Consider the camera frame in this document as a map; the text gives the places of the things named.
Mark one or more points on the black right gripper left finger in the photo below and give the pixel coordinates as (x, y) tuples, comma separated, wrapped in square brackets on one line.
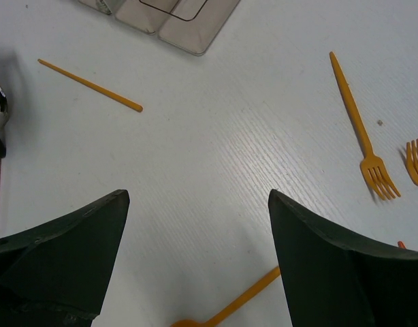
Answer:
[(58, 273)]

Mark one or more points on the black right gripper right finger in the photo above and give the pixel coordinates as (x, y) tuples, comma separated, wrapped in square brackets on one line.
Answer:
[(333, 276)]

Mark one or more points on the orange plastic spoon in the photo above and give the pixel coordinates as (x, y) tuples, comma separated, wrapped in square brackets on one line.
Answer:
[(236, 304)]

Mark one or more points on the orange plastic fork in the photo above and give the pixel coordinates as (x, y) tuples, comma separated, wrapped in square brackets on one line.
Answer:
[(372, 167), (401, 244), (412, 160)]

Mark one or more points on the orange plastic chopstick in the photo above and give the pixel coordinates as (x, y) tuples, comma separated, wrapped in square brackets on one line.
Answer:
[(116, 97)]

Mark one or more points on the clear four-compartment organizer tray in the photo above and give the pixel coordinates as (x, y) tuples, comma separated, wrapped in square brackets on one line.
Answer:
[(188, 25)]

